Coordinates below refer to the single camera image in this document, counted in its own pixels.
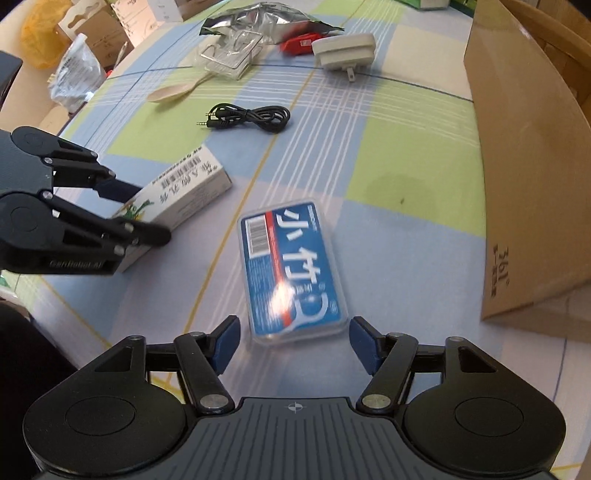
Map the beige plastic spoon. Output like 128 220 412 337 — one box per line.
146 72 213 103

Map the red candy packet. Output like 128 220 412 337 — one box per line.
280 33 325 56

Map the plaid tablecloth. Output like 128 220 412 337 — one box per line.
8 1 590 479

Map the blue label plastic case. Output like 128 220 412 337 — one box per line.
238 199 349 346

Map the silver foil bag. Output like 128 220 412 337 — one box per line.
200 2 344 45

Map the small white floral medicine box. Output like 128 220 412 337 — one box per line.
109 144 233 274

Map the black audio cable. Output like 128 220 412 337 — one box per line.
195 102 293 134

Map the yellow plastic bag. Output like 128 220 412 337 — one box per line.
20 0 72 70

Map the green tissue pack stack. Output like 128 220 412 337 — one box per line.
399 0 477 17

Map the white power adapter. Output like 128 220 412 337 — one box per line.
311 33 377 83

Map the clear printed plastic bag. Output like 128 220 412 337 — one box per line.
48 33 106 114

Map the brown cardboard box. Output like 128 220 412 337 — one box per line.
464 1 590 342

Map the white appliance box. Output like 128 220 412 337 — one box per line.
111 0 217 22

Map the brown carton with hang tab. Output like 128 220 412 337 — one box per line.
57 0 133 71

